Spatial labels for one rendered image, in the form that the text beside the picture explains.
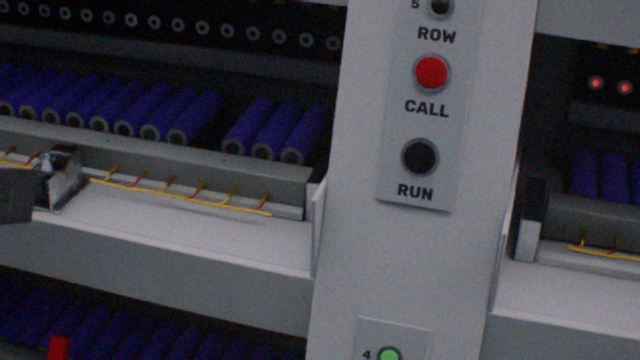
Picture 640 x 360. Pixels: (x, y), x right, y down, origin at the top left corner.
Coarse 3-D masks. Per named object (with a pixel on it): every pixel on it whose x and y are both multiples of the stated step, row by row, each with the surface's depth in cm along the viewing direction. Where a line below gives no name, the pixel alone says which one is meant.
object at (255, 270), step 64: (192, 64) 62; (256, 64) 61; (320, 64) 59; (128, 192) 51; (320, 192) 42; (0, 256) 51; (64, 256) 49; (128, 256) 47; (192, 256) 46; (256, 256) 46; (256, 320) 47
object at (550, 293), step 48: (624, 48) 52; (528, 96) 53; (576, 96) 55; (624, 96) 54; (576, 144) 54; (624, 144) 53; (528, 192) 47; (576, 192) 49; (624, 192) 49; (528, 240) 45; (576, 240) 47; (624, 240) 46; (528, 288) 44; (576, 288) 44; (624, 288) 44; (528, 336) 42; (576, 336) 41; (624, 336) 40
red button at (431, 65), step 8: (424, 64) 40; (432, 64) 40; (440, 64) 40; (416, 72) 40; (424, 72) 40; (432, 72) 40; (440, 72) 40; (424, 80) 40; (432, 80) 40; (440, 80) 40; (432, 88) 40
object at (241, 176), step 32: (0, 128) 53; (32, 128) 53; (64, 128) 53; (0, 160) 52; (96, 160) 52; (128, 160) 51; (160, 160) 50; (192, 160) 50; (224, 160) 50; (256, 160) 50; (160, 192) 49; (224, 192) 50; (256, 192) 49; (288, 192) 49
